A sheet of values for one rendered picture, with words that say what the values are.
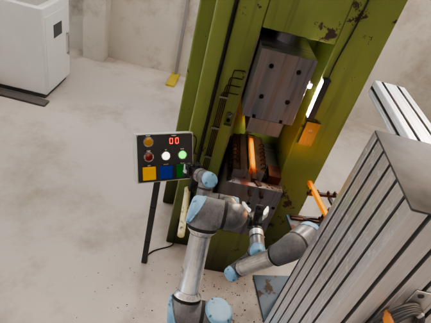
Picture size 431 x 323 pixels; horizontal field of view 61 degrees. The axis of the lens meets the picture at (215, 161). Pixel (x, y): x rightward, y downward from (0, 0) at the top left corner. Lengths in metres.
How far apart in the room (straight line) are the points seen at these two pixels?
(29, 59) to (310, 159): 3.22
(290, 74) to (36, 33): 3.01
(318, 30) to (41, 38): 3.05
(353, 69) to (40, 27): 3.16
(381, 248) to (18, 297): 2.44
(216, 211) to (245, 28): 1.06
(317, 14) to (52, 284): 2.36
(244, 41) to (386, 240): 1.57
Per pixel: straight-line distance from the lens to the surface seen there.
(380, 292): 0.81
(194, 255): 1.47
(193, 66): 2.63
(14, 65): 4.67
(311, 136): 2.38
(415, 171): 0.77
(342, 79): 2.26
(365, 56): 2.24
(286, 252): 1.59
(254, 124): 2.15
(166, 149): 2.11
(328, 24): 2.12
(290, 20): 2.08
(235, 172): 2.35
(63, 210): 3.28
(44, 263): 2.95
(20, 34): 4.47
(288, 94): 2.07
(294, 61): 2.00
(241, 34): 2.08
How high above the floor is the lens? 2.36
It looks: 36 degrees down
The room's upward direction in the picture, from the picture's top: 16 degrees clockwise
